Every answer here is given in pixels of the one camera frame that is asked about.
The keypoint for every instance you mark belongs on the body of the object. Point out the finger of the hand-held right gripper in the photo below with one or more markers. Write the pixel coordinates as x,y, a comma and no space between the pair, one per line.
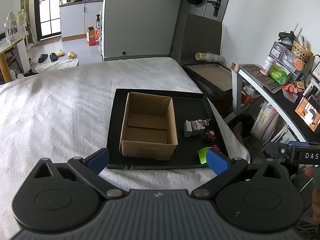
275,149

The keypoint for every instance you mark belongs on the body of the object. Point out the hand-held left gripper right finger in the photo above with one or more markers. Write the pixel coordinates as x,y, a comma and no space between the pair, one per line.
217,162

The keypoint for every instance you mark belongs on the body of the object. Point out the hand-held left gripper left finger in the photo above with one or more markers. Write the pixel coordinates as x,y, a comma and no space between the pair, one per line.
98,158

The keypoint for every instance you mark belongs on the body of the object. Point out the pink toy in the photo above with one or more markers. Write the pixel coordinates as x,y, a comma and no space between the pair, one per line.
215,147

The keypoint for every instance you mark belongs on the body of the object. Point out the grey cube rabbit figurine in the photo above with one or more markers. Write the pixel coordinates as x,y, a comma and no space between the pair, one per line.
196,128

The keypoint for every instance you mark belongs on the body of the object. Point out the brown cardboard box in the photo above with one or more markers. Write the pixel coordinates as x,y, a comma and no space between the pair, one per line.
145,150

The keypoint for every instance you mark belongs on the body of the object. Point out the black shallow tray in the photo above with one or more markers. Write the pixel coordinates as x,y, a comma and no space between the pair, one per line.
190,110

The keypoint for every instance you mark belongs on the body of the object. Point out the person's right hand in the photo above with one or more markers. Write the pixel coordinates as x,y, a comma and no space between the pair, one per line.
310,173

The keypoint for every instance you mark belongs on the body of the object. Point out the green paper note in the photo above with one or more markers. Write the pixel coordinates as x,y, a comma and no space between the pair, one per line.
202,155

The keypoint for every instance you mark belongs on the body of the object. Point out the round brown figurine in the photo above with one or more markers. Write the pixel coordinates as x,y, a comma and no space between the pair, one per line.
210,135

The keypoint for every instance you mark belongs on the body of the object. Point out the white plastic bag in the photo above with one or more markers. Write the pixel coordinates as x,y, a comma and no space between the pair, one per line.
263,121

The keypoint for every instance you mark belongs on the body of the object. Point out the blue figurine with red hat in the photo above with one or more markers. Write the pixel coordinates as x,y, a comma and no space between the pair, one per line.
207,123

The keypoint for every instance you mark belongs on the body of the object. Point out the tablet screen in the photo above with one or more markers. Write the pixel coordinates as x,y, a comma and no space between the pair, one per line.
308,113

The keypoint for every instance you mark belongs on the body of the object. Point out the black topped white desk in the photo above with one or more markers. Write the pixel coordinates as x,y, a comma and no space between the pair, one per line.
277,100

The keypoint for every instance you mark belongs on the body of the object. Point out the orange plastic basket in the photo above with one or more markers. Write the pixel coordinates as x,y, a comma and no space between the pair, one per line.
248,98

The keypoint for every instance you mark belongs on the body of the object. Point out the red toy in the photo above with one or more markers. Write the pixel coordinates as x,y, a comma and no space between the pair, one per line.
290,88

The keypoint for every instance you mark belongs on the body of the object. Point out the green wipes packet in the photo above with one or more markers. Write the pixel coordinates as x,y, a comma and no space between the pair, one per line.
279,75

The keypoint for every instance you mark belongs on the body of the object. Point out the brown patterned board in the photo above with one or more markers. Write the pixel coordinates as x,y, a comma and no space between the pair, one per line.
253,71

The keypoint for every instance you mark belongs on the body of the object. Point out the white bottle with pink label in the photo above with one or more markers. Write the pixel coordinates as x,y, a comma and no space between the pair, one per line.
267,66

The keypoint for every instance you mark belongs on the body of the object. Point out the clear drawer organizer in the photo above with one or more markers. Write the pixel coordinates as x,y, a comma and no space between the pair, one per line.
285,56

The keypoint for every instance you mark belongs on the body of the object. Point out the white floor towel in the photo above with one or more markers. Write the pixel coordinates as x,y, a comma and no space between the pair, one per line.
57,65

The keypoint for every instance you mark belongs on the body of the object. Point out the wicker basket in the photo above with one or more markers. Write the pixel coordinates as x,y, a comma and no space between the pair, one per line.
302,51

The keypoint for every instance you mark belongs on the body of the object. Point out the stack of paper cups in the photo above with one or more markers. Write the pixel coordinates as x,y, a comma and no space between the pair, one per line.
208,57

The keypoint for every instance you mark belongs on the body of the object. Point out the yellow slipper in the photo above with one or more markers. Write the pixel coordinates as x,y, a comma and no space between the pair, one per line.
71,54
60,53

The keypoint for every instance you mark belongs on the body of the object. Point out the black slipper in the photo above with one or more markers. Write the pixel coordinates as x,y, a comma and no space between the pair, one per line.
43,58
53,57

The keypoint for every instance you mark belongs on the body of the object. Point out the orange carton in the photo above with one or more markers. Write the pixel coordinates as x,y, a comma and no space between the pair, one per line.
92,37

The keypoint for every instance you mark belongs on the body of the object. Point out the grey leaning panel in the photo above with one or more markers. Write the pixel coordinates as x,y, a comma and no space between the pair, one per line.
200,37

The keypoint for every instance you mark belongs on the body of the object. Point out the yellow legged table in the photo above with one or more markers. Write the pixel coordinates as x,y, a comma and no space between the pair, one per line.
3,62

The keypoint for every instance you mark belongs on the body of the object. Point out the black spray bottle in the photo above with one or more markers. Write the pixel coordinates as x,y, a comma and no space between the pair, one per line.
98,22

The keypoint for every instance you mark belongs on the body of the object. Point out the white kitchen cabinet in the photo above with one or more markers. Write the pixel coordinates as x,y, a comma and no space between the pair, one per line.
75,20

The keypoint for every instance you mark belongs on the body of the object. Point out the black door lock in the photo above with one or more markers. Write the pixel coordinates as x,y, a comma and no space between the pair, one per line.
216,6

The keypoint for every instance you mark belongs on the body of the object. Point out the glass jar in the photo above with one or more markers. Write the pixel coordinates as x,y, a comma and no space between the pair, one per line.
22,23
10,30

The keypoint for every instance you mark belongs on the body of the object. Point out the black framed glass door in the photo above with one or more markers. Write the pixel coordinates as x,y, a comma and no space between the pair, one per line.
37,10

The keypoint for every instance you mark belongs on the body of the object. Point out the white wall charger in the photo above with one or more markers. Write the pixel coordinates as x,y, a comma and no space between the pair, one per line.
188,129

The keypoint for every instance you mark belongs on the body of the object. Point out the black frame with brown board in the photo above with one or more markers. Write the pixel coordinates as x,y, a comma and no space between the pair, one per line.
212,76

